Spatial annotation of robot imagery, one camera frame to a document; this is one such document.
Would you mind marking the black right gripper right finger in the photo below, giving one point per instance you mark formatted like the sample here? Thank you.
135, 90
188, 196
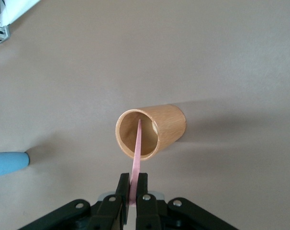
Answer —
147, 210

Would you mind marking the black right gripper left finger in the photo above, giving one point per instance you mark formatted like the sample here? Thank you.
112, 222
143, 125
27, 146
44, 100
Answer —
111, 210

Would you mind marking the pink chopstick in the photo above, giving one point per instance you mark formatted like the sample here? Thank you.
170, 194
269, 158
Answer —
137, 158

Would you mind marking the blue plastic cup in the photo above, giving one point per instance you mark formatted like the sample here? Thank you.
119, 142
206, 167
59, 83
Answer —
11, 163

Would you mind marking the wooden bamboo cup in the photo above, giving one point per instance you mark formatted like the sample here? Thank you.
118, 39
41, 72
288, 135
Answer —
169, 124

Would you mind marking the brown table mat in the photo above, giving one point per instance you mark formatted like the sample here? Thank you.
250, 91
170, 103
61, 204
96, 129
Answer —
183, 60

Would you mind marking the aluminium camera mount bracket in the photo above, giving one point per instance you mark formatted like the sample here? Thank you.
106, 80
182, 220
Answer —
1, 33

